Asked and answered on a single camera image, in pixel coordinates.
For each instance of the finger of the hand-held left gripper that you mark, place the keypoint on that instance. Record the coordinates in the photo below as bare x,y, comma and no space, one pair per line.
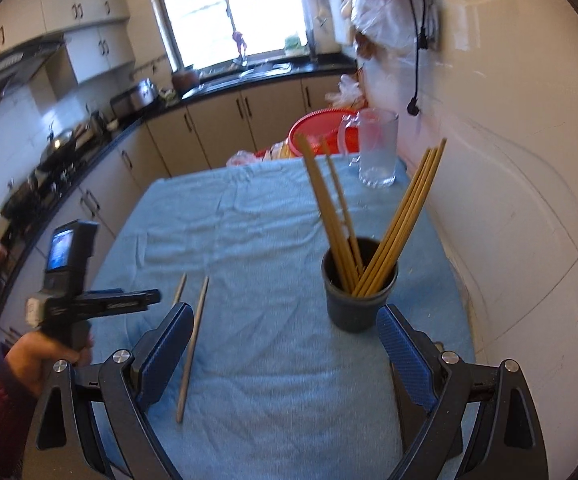
124,300

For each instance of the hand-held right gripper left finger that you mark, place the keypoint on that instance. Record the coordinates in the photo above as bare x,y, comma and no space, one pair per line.
166,355

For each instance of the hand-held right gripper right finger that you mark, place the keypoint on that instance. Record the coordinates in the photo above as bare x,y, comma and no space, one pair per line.
406,360

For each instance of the dark grey chopstick holder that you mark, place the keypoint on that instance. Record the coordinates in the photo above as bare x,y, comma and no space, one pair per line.
354,310

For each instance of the person's left hand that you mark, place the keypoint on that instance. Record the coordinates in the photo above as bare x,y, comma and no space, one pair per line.
29,360

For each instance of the dark frying pan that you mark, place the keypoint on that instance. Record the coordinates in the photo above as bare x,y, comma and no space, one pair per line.
16,205

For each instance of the blue-grey towel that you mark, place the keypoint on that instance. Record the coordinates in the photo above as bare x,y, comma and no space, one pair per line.
269,240

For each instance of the black wok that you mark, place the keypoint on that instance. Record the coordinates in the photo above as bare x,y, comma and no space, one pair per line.
56,145

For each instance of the black kitchen countertop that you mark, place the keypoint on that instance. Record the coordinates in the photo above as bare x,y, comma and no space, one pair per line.
134,122

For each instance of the dark kettle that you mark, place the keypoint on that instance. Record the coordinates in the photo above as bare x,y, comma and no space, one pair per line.
98,121

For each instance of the clear glass mug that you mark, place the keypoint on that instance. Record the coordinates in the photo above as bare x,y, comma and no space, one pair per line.
376,150

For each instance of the yellow food bag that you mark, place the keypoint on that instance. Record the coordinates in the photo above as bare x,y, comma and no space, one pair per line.
276,151

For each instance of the brown clay pot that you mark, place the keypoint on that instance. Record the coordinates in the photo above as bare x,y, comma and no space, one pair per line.
185,81

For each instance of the range hood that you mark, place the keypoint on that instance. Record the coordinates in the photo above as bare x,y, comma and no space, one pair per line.
9,67

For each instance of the red plastic basket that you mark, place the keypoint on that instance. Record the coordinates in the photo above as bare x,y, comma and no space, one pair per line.
314,130

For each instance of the clear plastic bag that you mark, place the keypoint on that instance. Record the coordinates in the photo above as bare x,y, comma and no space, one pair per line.
349,91

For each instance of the sink faucet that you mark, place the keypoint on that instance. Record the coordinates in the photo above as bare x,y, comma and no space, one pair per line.
241,50

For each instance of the kitchen window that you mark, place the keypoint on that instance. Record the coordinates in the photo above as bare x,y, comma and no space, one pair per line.
229,5

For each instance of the white hanging plastic bag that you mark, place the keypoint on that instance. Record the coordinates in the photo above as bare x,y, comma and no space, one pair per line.
384,10

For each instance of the beige wall cabinets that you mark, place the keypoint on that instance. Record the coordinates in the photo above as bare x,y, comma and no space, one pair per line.
59,5

